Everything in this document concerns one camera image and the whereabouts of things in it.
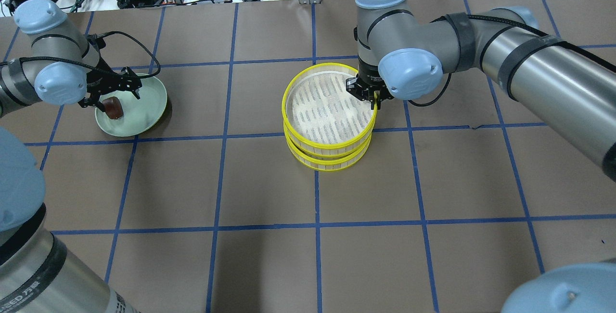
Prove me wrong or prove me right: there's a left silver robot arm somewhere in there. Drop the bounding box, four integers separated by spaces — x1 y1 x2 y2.
1 0 142 117

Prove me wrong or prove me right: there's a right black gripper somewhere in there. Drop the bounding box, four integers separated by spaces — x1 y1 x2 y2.
346 60 393 110

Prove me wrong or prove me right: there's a yellow steamer layer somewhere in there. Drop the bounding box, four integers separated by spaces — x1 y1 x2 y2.
284 127 372 172
281 62 378 151

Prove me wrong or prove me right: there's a brown bun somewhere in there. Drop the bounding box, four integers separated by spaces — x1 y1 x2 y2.
102 96 125 120

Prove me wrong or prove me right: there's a light green plate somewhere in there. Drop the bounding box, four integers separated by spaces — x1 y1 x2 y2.
95 77 167 137

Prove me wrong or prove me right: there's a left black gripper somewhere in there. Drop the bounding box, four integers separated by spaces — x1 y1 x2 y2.
78 67 142 113

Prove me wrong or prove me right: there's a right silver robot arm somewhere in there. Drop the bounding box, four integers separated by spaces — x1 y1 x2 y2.
346 0 616 180

